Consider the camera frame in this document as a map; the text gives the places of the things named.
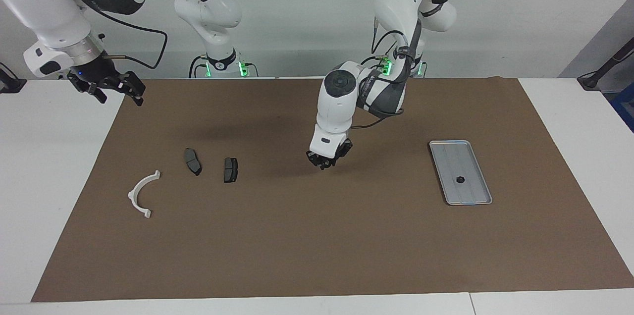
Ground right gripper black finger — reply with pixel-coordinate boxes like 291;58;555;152
118;71;146;107
79;82;107;105

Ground silver metal tray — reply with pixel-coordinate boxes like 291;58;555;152
428;140;493;206

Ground short grey brake pad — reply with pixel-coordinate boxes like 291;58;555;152
223;157;239;183

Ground brown table mat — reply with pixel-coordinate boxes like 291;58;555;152
31;77;634;303

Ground black clamp stand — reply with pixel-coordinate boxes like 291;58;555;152
0;62;28;94
577;37;634;92

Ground long grey brake pad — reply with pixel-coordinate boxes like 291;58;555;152
184;148;203;176

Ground blue crate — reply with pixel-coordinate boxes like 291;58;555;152
610;82;634;132

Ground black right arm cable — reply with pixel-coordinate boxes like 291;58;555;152
68;0;169;70

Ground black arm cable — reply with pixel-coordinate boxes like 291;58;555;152
349;17;422;131
68;0;169;70

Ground black right base cable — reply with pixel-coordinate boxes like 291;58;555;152
188;55;209;79

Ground white half-ring clamp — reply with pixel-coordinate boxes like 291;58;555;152
128;170;161;219

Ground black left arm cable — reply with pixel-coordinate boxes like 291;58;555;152
349;17;422;131

